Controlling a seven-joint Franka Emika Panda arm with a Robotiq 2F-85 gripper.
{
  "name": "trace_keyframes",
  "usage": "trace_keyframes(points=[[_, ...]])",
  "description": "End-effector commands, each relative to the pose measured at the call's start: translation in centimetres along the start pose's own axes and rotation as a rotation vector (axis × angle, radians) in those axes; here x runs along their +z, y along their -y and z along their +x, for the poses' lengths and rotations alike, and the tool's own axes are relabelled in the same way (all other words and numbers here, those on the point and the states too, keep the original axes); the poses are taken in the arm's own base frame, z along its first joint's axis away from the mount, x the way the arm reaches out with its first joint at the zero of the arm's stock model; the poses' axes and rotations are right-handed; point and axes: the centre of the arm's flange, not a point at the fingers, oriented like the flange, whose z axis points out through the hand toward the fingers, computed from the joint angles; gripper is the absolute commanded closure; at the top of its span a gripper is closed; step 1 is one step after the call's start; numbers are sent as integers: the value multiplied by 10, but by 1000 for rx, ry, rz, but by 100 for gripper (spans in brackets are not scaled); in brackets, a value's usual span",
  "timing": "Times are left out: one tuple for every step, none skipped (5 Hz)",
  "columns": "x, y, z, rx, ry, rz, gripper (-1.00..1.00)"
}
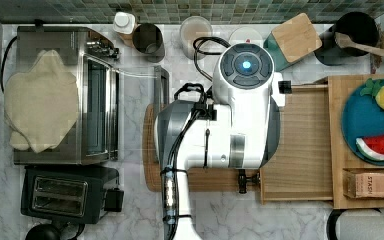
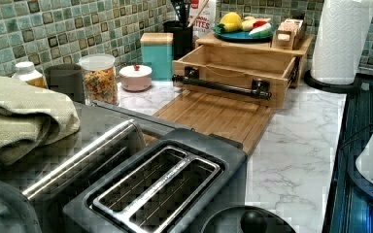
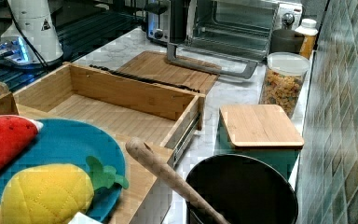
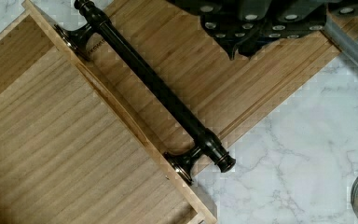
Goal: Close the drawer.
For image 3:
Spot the teal box bamboo lid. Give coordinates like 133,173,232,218
213,104,306,181

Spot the red plush watermelon slice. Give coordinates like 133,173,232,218
0,115,44,171

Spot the dark grey round canister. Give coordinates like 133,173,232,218
269,29,304,54

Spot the bamboo wooden drawer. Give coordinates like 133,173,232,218
14,63,205,162

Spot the bamboo cutting board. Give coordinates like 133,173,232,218
118,50,218,94

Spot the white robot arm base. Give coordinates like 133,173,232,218
0,0,63,66

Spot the yellow plush pineapple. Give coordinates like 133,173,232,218
1,156,129,224

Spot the orange bottle white cap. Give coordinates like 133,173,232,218
296,19,318,59

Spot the silver toaster oven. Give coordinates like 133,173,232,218
144,0,303,79

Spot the white paper corner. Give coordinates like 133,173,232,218
68,212,102,224

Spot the clear pasta jar white lid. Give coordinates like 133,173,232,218
259,52,310,118

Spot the black round utensil holder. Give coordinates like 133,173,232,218
186,154,298,224

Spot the wooden utensil handle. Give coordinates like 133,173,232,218
125,138,230,224

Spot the teal blue plate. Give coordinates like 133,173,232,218
0,119,129,224

